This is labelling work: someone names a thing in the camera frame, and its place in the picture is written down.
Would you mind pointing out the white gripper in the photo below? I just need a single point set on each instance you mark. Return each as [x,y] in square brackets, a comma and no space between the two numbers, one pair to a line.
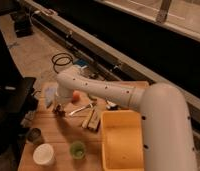
[63,96]

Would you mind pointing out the dark red grape bunch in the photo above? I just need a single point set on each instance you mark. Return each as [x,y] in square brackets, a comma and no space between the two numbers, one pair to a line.
[59,111]

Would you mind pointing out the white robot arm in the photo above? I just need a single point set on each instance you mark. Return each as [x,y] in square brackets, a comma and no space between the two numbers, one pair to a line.
[166,126]

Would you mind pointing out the orange round fruit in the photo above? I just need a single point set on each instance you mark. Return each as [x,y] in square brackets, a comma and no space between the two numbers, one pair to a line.
[76,96]

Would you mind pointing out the light blue folded cloth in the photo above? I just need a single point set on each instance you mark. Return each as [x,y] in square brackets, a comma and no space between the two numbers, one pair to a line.
[49,96]

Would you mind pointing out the green chili pepper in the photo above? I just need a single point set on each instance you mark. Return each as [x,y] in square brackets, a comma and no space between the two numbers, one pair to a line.
[92,97]

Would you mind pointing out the blue box on floor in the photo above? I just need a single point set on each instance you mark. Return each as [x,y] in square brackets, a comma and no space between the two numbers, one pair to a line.
[81,63]

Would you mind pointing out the metal cup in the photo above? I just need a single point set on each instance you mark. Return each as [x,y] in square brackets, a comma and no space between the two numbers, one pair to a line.
[34,136]

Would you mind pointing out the black equipment at left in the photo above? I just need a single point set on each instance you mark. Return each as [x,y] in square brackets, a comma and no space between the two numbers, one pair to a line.
[14,105]

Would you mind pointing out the green plastic cup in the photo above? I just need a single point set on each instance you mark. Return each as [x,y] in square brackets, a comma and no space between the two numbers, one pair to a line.
[77,150]

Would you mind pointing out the white cup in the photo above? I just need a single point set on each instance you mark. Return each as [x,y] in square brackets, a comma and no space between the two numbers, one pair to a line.
[44,155]

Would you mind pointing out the yellow plastic bin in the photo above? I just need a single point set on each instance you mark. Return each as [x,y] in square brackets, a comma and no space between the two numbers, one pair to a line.
[121,141]

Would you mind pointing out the black box on floor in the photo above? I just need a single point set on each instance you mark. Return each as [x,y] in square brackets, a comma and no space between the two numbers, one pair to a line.
[22,26]

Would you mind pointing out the white handled spoon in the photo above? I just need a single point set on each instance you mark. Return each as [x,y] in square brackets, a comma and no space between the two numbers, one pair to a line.
[111,106]

